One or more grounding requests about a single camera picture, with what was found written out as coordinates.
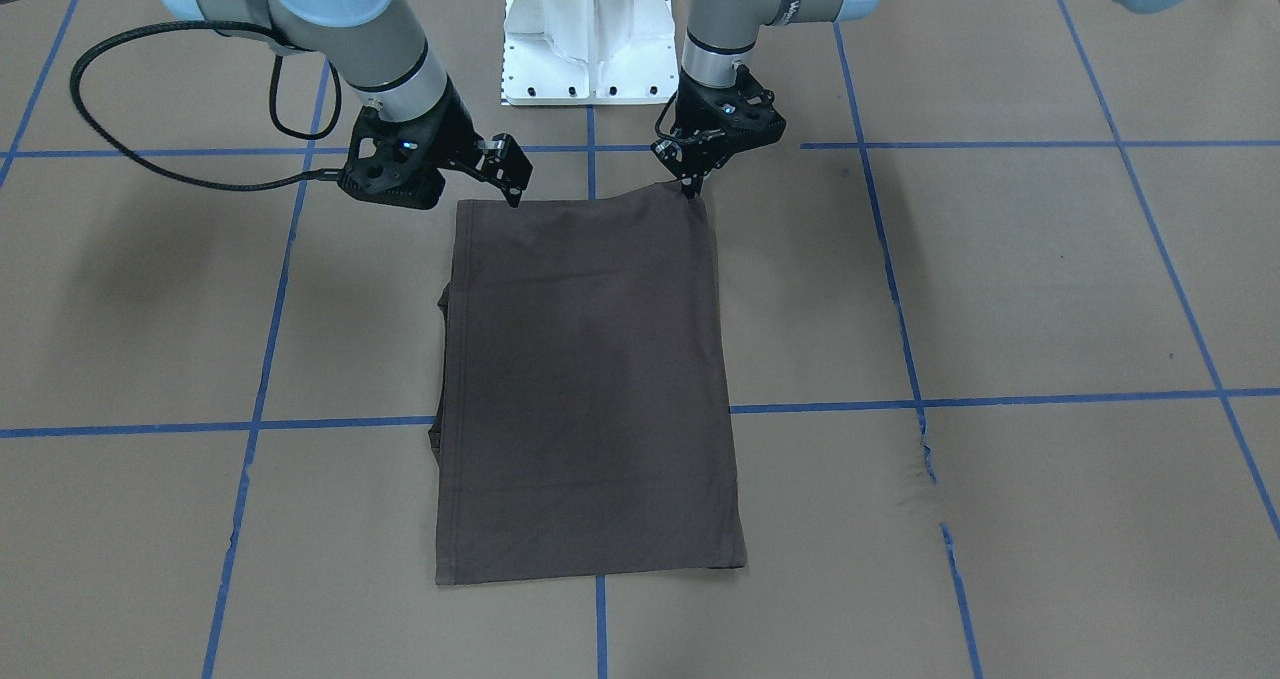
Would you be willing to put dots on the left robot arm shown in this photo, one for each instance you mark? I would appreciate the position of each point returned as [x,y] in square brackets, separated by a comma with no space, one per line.
[722,34]

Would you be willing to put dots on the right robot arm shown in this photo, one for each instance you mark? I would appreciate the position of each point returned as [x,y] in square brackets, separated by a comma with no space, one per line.
[376,47]

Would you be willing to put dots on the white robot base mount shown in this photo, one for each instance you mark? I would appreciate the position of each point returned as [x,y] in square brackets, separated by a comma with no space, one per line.
[588,52]

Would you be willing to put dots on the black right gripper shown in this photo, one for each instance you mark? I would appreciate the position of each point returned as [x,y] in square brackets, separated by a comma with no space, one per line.
[450,136]

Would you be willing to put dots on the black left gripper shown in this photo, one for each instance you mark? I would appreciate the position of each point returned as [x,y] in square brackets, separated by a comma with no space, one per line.
[700,151]

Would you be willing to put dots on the dark brown t-shirt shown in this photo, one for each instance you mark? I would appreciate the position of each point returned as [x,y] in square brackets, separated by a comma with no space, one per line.
[583,426]

